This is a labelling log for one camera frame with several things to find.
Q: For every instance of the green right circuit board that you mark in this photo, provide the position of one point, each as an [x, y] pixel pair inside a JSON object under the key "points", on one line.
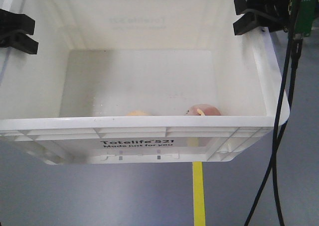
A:
{"points": [[305, 12]]}

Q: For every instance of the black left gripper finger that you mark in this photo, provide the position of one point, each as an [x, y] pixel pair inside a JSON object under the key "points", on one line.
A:
{"points": [[11, 23], [20, 42]]}

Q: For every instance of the pink round plush toy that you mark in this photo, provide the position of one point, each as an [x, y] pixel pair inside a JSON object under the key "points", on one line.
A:
{"points": [[203, 110]]}

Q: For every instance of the cream yellow plush toy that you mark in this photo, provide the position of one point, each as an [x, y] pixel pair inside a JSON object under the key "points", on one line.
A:
{"points": [[138, 113]]}

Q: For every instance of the white plastic tote crate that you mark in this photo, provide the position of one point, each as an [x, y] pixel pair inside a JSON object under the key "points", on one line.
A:
{"points": [[98, 60]]}

